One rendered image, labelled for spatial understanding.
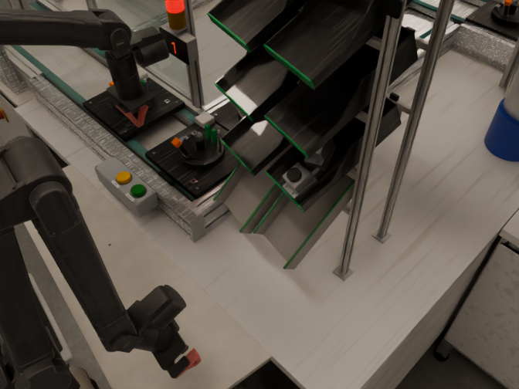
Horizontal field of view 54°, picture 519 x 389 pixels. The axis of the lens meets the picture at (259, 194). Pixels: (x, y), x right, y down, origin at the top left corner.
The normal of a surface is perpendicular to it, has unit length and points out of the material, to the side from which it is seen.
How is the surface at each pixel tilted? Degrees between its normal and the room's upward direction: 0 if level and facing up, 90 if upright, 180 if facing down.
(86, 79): 0
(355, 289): 0
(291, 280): 0
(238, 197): 45
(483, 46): 90
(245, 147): 25
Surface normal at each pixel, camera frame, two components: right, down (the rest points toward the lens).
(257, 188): -0.59, -0.15
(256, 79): -0.36, -0.41
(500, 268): -0.71, 0.54
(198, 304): -0.01, -0.65
